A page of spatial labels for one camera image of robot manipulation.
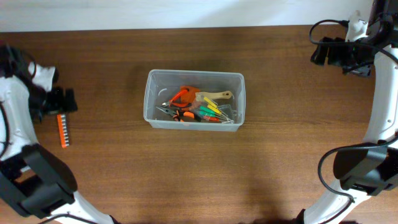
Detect clear case of screwdrivers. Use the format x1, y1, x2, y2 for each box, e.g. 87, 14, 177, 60
189, 93, 234, 124

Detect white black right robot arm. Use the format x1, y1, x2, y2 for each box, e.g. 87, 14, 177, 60
294, 0, 397, 223

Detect orange black needle-nose pliers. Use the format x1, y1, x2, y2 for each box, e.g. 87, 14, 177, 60
156, 106, 201, 122

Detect orange socket bit rail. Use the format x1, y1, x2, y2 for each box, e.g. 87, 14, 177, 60
57, 114, 70, 148

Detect red black side cutters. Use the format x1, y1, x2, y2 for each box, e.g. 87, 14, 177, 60
162, 88, 192, 108

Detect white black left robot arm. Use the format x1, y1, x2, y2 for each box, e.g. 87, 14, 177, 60
1, 44, 117, 223

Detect orange scraper wooden handle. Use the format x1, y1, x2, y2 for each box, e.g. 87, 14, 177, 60
180, 86, 233, 103

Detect clear plastic container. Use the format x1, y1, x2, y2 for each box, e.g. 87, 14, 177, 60
144, 70, 246, 132

